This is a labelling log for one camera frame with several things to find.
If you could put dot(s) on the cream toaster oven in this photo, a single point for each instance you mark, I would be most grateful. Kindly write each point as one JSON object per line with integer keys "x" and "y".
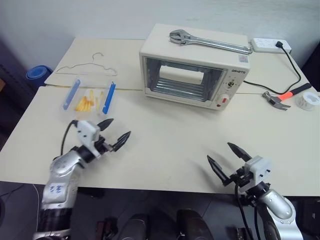
{"x": 197, "y": 50}

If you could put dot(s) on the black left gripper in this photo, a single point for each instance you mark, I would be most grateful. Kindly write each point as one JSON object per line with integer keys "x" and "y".
{"x": 102, "y": 145}

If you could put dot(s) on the clear container with blue clips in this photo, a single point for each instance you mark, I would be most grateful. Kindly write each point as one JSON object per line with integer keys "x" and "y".
{"x": 71, "y": 95}

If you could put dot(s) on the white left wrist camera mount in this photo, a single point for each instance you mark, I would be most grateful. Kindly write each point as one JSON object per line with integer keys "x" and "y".
{"x": 87, "y": 131}

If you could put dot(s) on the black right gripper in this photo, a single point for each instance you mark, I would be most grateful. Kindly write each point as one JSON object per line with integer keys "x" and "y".
{"x": 241, "y": 178}

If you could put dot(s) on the white power strip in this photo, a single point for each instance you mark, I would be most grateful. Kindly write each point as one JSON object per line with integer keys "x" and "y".
{"x": 265, "y": 45}

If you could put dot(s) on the white round oven timer knob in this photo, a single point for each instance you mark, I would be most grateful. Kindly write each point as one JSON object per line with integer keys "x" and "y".
{"x": 223, "y": 101}

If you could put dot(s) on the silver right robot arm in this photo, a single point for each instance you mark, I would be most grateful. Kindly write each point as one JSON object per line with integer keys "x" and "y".
{"x": 277, "y": 205}

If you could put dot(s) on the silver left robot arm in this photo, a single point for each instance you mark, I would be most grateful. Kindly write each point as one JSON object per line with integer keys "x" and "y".
{"x": 60, "y": 175}

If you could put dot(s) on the large silver adjustable wrench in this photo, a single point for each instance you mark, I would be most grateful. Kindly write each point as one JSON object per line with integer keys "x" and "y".
{"x": 215, "y": 43}

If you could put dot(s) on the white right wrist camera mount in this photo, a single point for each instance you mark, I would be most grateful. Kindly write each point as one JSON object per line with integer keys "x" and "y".
{"x": 258, "y": 168}

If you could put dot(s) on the clear tape roll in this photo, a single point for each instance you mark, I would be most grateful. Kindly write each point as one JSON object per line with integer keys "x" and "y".
{"x": 308, "y": 100}

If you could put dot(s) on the blue rolled mat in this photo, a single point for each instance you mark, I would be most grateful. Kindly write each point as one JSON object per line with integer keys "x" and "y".
{"x": 38, "y": 73}

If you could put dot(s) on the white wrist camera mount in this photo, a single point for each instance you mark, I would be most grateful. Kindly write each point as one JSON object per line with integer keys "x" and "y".
{"x": 87, "y": 131}
{"x": 258, "y": 168}

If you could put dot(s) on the yellow french fry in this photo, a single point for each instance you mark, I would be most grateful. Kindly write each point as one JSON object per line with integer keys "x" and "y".
{"x": 81, "y": 104}
{"x": 101, "y": 95}
{"x": 91, "y": 95}
{"x": 88, "y": 105}

